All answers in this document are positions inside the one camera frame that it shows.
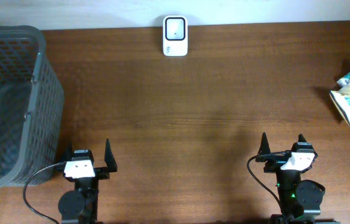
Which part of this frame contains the teal tissue pack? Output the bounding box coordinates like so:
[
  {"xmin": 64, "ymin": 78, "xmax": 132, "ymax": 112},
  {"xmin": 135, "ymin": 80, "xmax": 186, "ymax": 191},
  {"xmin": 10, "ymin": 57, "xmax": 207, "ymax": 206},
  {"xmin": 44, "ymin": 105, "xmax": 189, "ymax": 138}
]
[{"xmin": 336, "ymin": 72, "xmax": 350, "ymax": 87}]

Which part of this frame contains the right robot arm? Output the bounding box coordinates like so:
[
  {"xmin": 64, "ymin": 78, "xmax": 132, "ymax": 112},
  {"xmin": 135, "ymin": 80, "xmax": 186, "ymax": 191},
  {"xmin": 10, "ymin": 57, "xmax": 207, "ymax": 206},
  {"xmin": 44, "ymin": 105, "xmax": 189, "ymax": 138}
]
[{"xmin": 247, "ymin": 133, "xmax": 339, "ymax": 224}]

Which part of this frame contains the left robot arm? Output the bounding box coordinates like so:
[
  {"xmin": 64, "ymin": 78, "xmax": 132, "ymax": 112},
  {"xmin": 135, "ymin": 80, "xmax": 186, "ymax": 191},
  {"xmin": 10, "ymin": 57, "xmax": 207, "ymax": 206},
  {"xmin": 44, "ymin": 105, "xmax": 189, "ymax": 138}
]
[{"xmin": 57, "ymin": 139, "xmax": 117, "ymax": 224}]

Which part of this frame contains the white barcode scanner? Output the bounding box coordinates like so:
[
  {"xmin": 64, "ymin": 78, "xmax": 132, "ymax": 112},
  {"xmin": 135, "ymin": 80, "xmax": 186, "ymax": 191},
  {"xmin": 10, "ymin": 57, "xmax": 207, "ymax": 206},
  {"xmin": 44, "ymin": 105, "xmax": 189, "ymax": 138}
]
[{"xmin": 162, "ymin": 15, "xmax": 188, "ymax": 57}]

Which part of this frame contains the grey plastic basket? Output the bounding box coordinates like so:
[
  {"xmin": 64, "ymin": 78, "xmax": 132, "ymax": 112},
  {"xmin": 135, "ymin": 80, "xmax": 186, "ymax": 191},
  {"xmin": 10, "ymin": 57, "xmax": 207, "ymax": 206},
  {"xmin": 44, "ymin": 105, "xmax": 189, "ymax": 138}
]
[{"xmin": 0, "ymin": 26, "xmax": 65, "ymax": 188}]

